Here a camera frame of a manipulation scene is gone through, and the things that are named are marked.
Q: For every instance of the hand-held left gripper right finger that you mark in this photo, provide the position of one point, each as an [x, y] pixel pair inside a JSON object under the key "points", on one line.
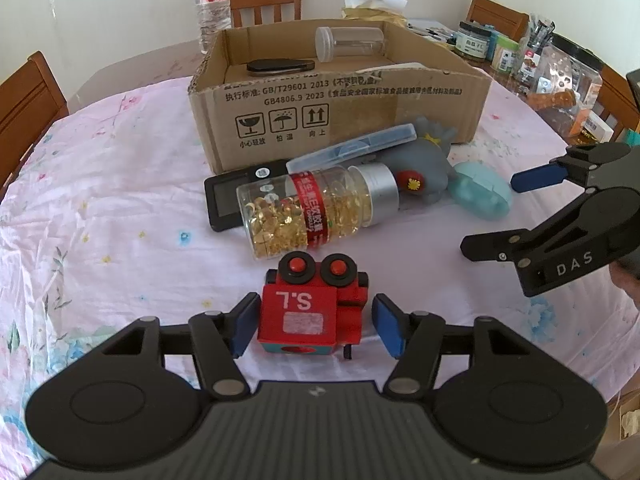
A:
{"points": [[390, 327]]}

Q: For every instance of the red toy train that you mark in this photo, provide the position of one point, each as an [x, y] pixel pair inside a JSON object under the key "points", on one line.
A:
{"points": [[300, 310]]}

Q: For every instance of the cardboard box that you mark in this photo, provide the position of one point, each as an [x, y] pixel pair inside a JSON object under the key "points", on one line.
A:
{"points": [[350, 110]]}

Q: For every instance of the yellow bag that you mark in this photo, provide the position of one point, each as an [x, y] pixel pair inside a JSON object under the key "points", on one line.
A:
{"points": [[370, 12]]}

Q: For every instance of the pink floral tablecloth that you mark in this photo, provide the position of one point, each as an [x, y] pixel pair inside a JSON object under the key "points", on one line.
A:
{"points": [[125, 210]]}

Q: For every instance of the pen holder with pens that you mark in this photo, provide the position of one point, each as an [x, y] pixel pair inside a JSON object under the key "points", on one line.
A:
{"points": [[537, 35]]}

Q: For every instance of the small white box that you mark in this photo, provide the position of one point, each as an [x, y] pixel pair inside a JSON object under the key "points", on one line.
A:
{"points": [[597, 126]]}

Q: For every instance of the long clear plastic case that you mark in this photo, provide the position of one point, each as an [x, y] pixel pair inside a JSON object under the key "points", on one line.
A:
{"points": [[350, 152]]}

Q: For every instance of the dark jar white label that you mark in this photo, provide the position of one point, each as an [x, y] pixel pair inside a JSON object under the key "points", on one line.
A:
{"points": [[472, 42]]}

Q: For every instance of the clear plastic jar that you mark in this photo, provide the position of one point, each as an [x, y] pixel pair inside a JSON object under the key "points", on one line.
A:
{"points": [[355, 42]]}

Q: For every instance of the grey rubber toy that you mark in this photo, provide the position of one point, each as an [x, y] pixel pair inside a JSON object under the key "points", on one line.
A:
{"points": [[425, 160]]}

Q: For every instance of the capsule bottle with silver cap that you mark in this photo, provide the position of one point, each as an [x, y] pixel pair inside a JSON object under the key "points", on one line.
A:
{"points": [[340, 205]]}

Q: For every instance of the teal oval case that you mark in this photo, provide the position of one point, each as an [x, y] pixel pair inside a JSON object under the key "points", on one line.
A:
{"points": [[477, 190]]}

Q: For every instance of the orange package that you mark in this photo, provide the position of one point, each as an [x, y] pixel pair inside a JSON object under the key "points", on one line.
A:
{"points": [[580, 122]]}

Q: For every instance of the green lid jar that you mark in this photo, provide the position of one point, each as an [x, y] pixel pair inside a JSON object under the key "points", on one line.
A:
{"points": [[505, 55]]}

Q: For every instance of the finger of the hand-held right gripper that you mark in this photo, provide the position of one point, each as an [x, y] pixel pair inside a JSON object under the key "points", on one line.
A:
{"points": [[495, 247], [537, 177]]}

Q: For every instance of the large clear jar black lid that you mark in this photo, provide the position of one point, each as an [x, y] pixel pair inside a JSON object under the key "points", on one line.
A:
{"points": [[565, 75]]}

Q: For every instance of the pile of pens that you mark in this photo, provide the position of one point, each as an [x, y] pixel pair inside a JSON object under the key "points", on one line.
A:
{"points": [[435, 35]]}

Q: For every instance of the black digital device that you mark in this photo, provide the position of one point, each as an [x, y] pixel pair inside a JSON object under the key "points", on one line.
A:
{"points": [[222, 200]]}

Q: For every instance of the clear water bottle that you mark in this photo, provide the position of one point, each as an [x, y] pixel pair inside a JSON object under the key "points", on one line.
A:
{"points": [[212, 10]]}

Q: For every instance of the black oval case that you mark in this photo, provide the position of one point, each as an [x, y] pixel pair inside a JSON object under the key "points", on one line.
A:
{"points": [[275, 66]]}

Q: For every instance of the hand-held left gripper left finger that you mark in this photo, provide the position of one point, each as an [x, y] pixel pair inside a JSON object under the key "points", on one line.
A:
{"points": [[242, 327]]}

